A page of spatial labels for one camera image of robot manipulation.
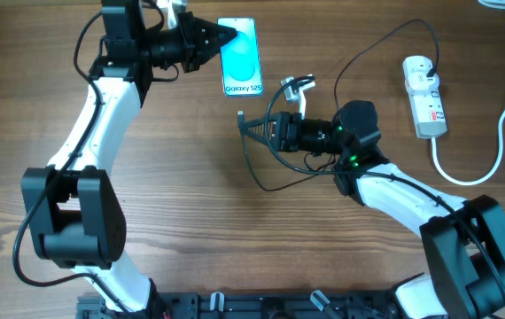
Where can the white USB charger plug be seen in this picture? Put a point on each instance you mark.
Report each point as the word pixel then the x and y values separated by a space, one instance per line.
pixel 419 83

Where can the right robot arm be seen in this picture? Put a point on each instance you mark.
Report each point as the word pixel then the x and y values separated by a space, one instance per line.
pixel 463 239

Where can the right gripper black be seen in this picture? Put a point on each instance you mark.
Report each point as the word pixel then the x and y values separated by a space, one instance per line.
pixel 280 131

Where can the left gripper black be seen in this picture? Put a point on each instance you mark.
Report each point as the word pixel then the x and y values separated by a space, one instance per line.
pixel 197 50

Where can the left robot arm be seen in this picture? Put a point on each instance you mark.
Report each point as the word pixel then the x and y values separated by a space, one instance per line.
pixel 73 215

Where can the white power strip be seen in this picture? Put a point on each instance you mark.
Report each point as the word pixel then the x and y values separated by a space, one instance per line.
pixel 427 110

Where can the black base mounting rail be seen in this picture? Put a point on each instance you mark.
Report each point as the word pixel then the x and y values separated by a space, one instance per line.
pixel 190 305

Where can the smartphone with cyan screen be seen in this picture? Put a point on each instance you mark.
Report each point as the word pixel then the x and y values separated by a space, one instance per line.
pixel 240 59

